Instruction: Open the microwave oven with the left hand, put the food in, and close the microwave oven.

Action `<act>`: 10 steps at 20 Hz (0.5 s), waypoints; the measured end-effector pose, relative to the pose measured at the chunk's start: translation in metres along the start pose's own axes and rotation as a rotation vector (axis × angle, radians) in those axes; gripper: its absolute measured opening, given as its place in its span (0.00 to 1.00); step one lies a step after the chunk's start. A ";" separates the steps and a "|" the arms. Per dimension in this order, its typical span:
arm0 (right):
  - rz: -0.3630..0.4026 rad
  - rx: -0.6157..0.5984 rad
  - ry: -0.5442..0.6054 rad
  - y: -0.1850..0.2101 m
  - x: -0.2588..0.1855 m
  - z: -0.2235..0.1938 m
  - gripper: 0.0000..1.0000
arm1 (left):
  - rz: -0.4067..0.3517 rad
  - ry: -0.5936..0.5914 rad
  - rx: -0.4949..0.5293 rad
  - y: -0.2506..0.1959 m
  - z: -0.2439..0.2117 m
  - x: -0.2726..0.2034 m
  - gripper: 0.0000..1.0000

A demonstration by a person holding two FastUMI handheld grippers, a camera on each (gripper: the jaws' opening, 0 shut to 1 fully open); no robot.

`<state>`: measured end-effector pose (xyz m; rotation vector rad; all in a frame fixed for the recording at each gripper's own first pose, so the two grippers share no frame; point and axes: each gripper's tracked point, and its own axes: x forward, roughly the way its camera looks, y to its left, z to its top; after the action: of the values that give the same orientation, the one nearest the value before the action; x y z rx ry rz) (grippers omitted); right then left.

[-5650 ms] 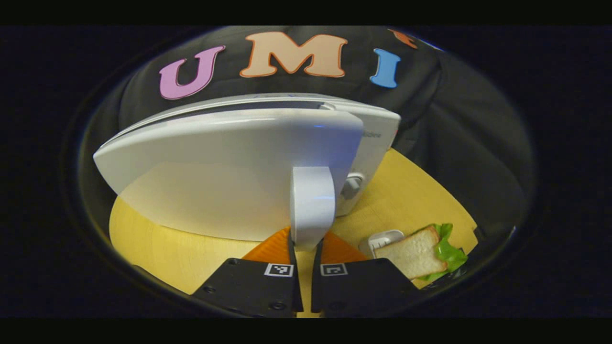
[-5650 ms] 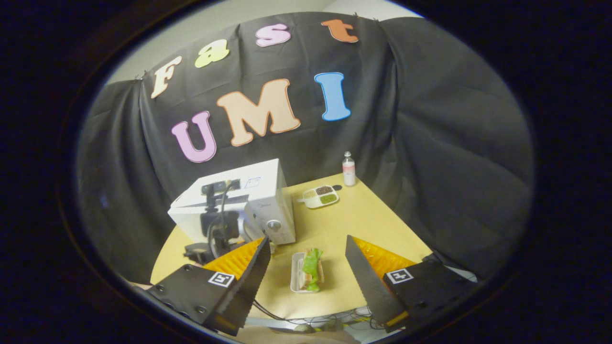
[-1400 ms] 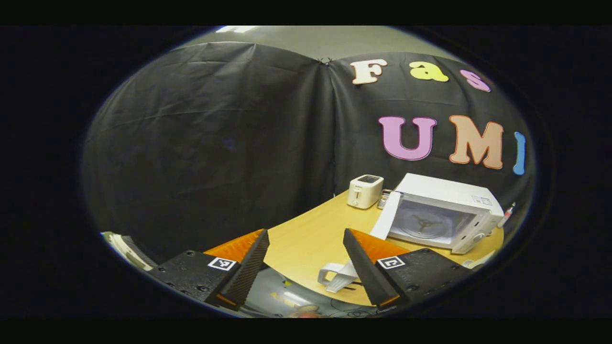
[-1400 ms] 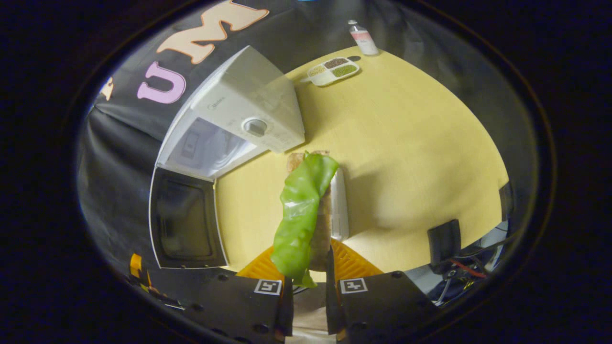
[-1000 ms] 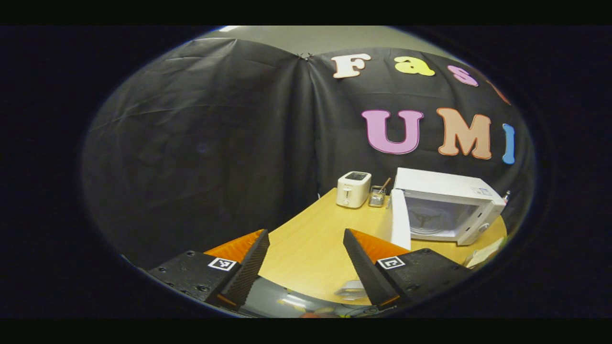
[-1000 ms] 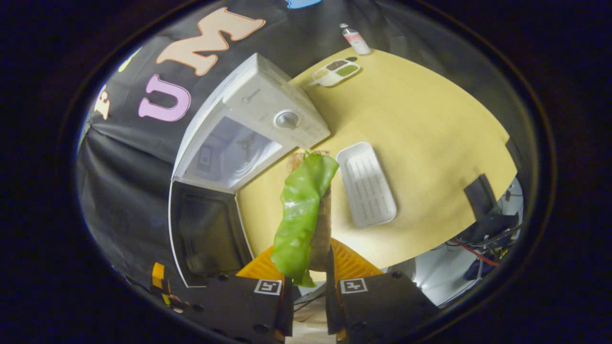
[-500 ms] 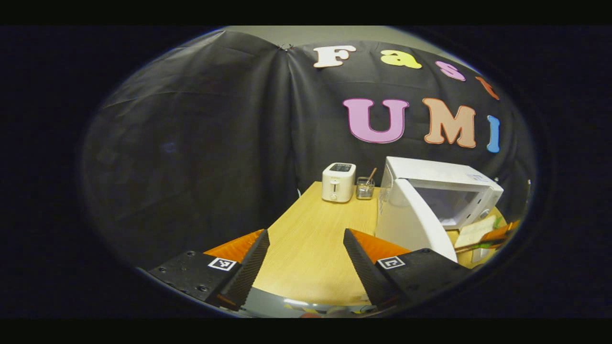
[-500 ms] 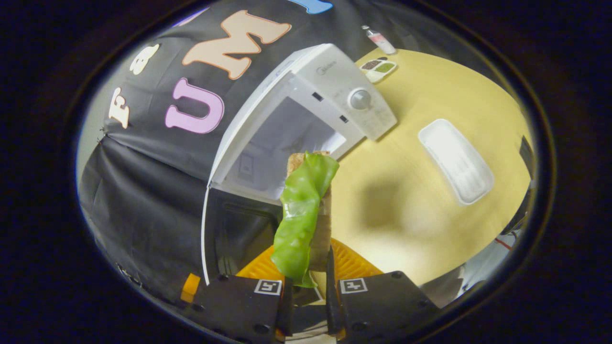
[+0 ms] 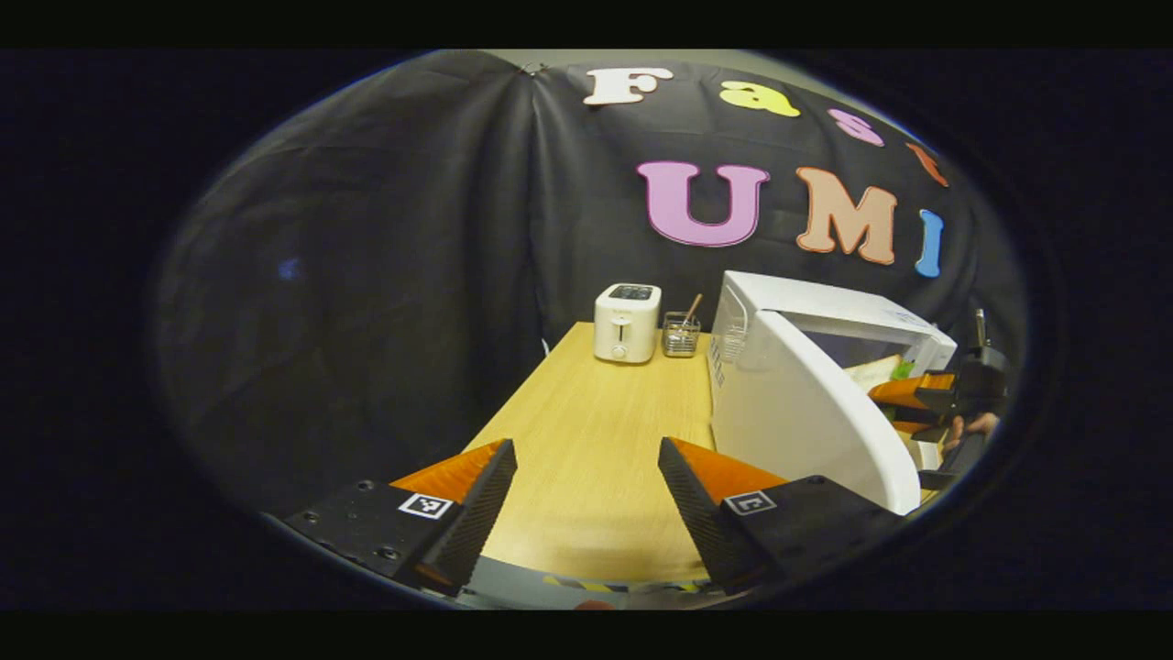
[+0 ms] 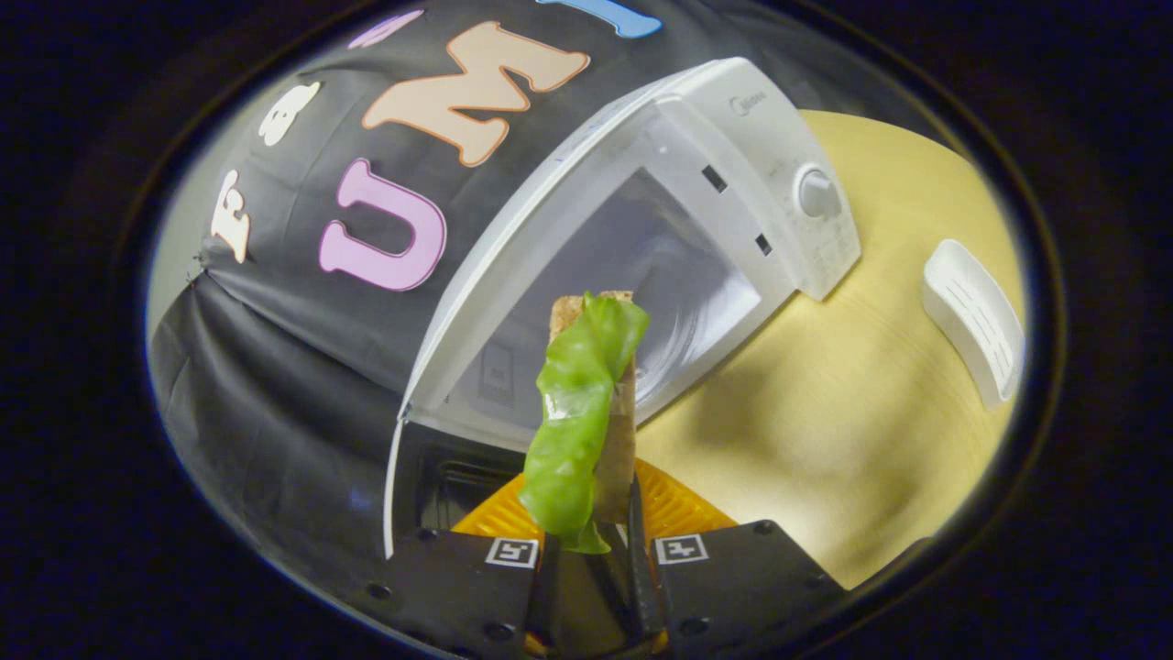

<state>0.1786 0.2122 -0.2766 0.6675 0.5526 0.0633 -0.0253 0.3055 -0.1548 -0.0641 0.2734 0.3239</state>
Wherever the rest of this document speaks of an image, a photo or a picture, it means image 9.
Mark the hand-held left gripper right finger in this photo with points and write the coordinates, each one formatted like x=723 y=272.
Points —
x=696 y=522

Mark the lettuce sandwich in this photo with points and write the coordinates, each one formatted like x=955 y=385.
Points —
x=875 y=371

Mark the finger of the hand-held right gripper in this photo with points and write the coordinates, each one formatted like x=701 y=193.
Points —
x=907 y=390
x=912 y=426

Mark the white microwave oven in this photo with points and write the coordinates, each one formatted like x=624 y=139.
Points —
x=788 y=412

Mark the wooden utensil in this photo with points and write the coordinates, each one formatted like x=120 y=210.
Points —
x=694 y=307

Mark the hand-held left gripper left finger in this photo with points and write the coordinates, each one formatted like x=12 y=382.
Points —
x=476 y=522

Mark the yellow black striped tape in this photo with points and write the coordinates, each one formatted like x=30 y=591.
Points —
x=596 y=584

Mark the white toaster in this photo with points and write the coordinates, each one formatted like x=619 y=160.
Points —
x=626 y=325

